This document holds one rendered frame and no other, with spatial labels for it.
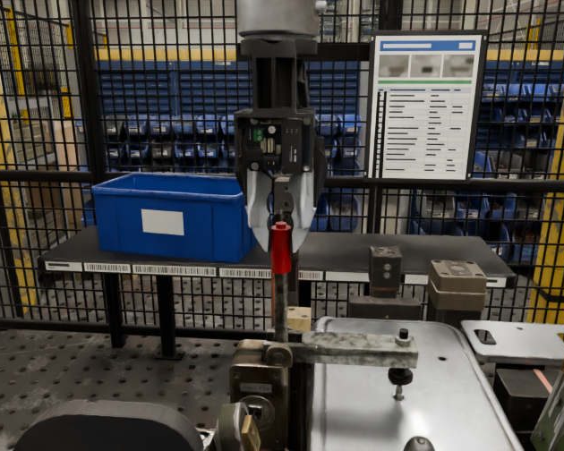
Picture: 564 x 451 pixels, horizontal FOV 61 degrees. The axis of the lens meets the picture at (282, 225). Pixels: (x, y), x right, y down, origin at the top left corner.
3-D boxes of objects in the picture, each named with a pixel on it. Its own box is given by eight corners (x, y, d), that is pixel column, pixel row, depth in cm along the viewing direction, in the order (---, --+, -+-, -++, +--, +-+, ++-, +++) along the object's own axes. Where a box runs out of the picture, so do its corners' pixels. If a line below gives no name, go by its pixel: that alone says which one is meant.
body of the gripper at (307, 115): (232, 178, 44) (227, 37, 40) (247, 162, 52) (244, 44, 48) (316, 180, 43) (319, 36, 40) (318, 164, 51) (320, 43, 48)
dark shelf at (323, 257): (516, 291, 86) (518, 275, 85) (37, 272, 94) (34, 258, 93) (479, 249, 106) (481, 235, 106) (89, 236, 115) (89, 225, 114)
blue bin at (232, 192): (238, 264, 90) (236, 196, 86) (96, 250, 97) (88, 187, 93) (264, 237, 105) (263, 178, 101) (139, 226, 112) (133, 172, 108)
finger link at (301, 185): (287, 268, 48) (278, 176, 45) (292, 248, 53) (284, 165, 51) (319, 266, 47) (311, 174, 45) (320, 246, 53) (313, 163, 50)
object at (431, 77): (469, 184, 103) (488, 29, 93) (363, 182, 105) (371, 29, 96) (467, 182, 104) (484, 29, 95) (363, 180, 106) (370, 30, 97)
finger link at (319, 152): (285, 210, 50) (277, 126, 48) (286, 206, 52) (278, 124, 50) (329, 207, 50) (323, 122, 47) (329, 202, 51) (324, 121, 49)
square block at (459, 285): (465, 462, 87) (490, 277, 76) (419, 459, 87) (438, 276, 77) (454, 431, 94) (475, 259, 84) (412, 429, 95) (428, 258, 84)
